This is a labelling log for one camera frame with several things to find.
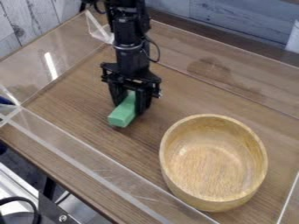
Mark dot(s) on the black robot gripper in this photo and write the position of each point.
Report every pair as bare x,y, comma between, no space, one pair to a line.
129,74

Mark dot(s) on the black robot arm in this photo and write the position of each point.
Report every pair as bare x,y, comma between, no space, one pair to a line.
128,23

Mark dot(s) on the black metal table leg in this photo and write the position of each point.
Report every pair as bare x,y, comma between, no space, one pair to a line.
48,190

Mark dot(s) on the clear acrylic enclosure wall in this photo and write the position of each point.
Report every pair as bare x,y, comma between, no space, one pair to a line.
108,165

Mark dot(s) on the brown wooden bowl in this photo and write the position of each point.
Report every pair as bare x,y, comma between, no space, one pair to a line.
214,162

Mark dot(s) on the green rectangular block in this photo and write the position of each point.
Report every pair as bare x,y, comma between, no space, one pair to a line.
124,113

